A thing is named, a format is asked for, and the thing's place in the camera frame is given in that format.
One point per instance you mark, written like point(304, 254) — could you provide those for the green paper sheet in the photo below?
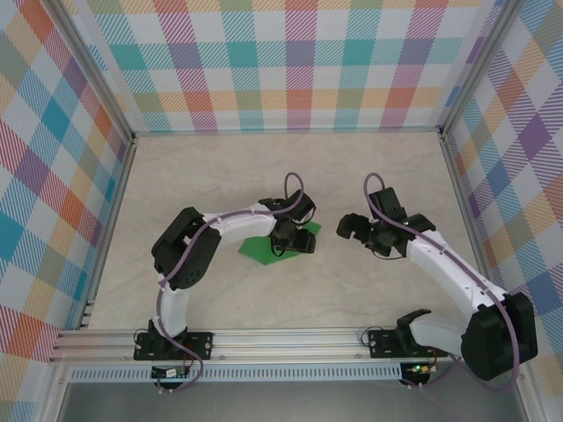
point(259, 252)

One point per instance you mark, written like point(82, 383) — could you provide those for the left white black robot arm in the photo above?
point(237, 224)

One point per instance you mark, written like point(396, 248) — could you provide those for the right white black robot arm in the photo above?
point(440, 272)

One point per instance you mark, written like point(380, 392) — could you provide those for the grey metal panel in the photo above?
point(286, 404)

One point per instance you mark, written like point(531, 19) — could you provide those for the aluminium side rail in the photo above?
point(107, 242)
point(467, 220)

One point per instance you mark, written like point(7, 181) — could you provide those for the thin aluminium frame rail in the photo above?
point(286, 130)

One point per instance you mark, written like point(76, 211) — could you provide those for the wide aluminium base rail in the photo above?
point(286, 345)

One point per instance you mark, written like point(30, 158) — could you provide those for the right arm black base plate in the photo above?
point(380, 345)

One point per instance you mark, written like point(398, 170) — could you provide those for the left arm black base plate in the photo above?
point(202, 345)

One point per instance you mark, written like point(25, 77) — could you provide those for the aluminium frame post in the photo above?
point(100, 70)
point(478, 66)

